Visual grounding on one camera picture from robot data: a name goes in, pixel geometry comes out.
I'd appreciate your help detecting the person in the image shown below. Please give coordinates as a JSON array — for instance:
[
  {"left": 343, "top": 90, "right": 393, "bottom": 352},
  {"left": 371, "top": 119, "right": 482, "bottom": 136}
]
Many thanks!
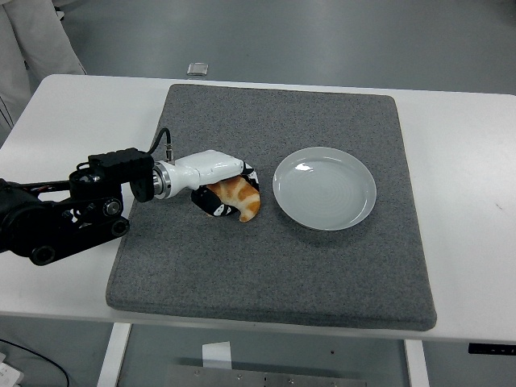
[{"left": 0, "top": 0, "right": 88, "bottom": 136}]

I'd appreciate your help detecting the white tape strip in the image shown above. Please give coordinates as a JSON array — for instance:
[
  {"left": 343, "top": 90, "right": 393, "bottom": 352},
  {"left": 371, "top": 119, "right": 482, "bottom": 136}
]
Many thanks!
[{"left": 202, "top": 341, "right": 233, "bottom": 369}]

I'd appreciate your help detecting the white power strip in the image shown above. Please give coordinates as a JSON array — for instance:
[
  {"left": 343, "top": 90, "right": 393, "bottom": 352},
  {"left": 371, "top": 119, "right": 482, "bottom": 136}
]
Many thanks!
[{"left": 0, "top": 352, "right": 24, "bottom": 387}]

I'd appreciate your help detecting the black table control panel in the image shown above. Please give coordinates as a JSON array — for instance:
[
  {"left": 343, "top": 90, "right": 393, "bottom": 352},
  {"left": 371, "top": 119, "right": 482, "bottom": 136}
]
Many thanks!
[{"left": 468, "top": 343, "right": 516, "bottom": 356}]

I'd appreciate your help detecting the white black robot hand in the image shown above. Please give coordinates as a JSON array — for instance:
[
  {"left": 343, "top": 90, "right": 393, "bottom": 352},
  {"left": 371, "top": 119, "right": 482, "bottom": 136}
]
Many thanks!
[{"left": 169, "top": 149, "right": 261, "bottom": 218}]

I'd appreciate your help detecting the golden croissant bread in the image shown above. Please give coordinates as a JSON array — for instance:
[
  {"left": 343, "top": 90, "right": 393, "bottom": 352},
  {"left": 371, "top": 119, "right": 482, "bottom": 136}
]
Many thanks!
[{"left": 207, "top": 176, "right": 262, "bottom": 223}]

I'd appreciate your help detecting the white table leg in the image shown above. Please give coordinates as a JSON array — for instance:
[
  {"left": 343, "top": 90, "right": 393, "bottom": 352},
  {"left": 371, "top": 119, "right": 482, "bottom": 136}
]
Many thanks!
[
  {"left": 96, "top": 322, "right": 132, "bottom": 387},
  {"left": 404, "top": 339, "right": 431, "bottom": 387}
]

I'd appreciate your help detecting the black floor cable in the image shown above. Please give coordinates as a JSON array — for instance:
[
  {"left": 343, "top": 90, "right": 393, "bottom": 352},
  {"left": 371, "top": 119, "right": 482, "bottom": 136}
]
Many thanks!
[{"left": 0, "top": 337, "right": 71, "bottom": 387}]

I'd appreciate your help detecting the grey metal plate with screws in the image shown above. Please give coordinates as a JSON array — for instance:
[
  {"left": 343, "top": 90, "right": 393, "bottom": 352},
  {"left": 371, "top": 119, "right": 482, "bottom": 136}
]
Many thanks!
[{"left": 164, "top": 364, "right": 368, "bottom": 387}]

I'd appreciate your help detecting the grey felt mat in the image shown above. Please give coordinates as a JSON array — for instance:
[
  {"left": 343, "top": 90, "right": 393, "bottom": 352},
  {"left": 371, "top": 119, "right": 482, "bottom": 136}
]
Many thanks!
[{"left": 103, "top": 83, "right": 439, "bottom": 334}]

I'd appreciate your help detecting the light grey round plate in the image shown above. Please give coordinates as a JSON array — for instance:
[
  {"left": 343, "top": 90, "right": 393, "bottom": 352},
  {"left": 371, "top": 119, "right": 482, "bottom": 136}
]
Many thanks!
[{"left": 272, "top": 146, "right": 377, "bottom": 232}]

